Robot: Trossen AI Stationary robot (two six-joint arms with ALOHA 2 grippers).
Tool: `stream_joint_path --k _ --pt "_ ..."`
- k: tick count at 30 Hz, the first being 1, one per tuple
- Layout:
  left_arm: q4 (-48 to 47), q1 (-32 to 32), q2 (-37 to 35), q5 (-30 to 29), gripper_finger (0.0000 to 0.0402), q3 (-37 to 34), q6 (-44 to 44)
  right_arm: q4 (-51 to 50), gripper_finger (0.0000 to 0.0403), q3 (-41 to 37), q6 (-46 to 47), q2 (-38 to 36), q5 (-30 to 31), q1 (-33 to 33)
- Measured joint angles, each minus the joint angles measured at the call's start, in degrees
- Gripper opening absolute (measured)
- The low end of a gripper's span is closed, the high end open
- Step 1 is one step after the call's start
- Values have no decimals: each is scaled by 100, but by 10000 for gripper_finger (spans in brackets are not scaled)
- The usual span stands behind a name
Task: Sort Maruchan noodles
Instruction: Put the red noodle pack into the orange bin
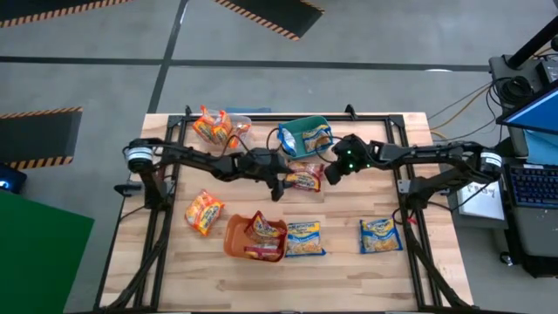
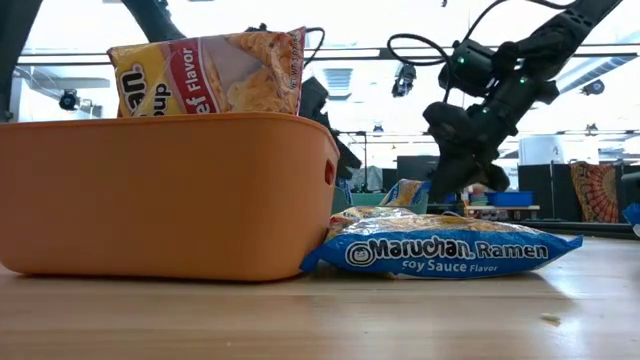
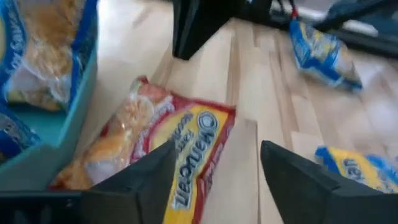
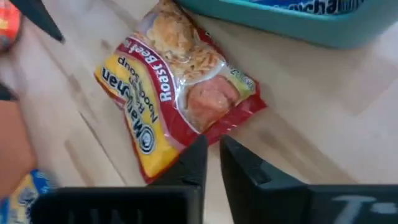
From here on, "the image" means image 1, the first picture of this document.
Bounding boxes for black aluminium table frame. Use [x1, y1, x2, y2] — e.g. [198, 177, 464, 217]
[93, 103, 476, 314]

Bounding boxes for monitor with blue screen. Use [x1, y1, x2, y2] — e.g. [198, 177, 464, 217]
[496, 82, 558, 136]

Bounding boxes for coiled black cables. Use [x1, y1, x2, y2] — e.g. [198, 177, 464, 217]
[496, 76, 531, 106]

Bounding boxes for white board with writing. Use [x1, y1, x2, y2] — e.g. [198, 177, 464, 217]
[455, 181, 507, 222]

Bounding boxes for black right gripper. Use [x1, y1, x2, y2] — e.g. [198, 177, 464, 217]
[323, 134, 375, 187]

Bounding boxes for green floor mat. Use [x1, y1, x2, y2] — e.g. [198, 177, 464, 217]
[0, 189, 96, 314]

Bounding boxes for black device with blue light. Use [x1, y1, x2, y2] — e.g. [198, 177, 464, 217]
[0, 163, 28, 195]

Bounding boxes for orange plastic bin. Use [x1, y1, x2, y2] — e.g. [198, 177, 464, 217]
[222, 212, 289, 263]

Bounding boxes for clear plastic bin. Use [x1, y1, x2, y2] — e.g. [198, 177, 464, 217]
[195, 108, 254, 150]

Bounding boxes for grey equipment cart top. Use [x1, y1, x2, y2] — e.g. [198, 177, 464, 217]
[487, 51, 558, 110]

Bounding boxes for orange chicken ramen pack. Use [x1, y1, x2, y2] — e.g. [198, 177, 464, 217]
[184, 188, 226, 237]
[212, 109, 235, 147]
[192, 105, 218, 145]
[230, 123, 253, 149]

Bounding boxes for light blue sheet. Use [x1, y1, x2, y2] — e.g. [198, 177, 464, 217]
[522, 130, 558, 167]

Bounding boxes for teal plastic bin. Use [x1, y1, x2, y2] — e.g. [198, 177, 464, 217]
[276, 115, 335, 160]

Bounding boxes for black hazard-striped floor mat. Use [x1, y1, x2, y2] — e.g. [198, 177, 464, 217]
[213, 0, 326, 43]
[0, 0, 134, 28]
[0, 106, 84, 171]

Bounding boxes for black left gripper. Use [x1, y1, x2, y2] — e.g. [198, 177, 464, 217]
[243, 147, 304, 202]

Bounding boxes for black backlit keyboard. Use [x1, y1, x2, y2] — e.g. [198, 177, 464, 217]
[507, 163, 558, 209]

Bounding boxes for red beef ramen pack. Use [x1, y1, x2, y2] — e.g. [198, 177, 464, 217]
[283, 160, 326, 194]
[243, 210, 287, 245]
[242, 242, 284, 263]

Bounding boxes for black monitor stand pole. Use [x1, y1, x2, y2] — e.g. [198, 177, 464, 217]
[505, 15, 558, 71]

